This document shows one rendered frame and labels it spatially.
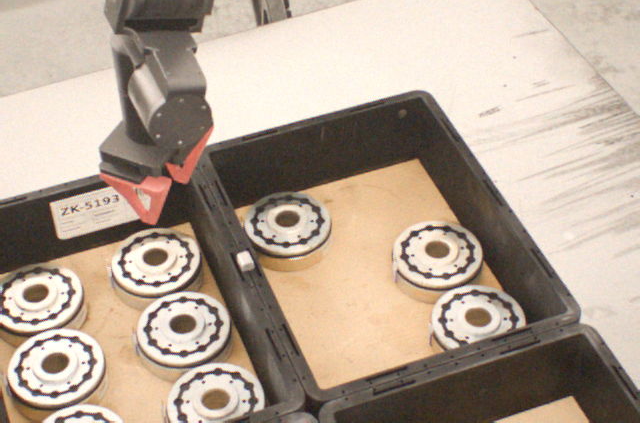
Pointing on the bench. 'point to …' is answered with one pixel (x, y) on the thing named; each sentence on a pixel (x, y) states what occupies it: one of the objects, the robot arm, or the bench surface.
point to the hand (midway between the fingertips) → (164, 195)
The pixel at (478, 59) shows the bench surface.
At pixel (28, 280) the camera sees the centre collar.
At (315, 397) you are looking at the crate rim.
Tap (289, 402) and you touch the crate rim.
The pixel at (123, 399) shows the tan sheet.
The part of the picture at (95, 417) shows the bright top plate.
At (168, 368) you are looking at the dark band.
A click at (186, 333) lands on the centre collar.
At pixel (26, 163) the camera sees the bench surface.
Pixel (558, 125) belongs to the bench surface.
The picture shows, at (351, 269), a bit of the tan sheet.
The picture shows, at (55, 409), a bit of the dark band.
